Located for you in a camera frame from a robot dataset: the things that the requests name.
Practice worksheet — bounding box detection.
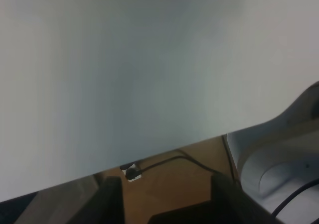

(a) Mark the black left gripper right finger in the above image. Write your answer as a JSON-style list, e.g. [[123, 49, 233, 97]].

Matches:
[[149, 174, 279, 224]]

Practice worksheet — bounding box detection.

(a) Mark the white floor power strip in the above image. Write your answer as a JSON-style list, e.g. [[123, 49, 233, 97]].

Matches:
[[120, 162, 142, 182]]

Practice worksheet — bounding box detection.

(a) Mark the black floor power cable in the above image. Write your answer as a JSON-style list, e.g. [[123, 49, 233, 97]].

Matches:
[[126, 149, 241, 182]]

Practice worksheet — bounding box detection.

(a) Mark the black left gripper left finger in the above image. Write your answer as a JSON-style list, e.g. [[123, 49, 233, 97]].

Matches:
[[98, 177, 125, 224]]

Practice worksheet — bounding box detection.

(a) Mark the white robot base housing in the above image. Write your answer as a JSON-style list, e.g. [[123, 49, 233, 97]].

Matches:
[[225, 83, 319, 224]]

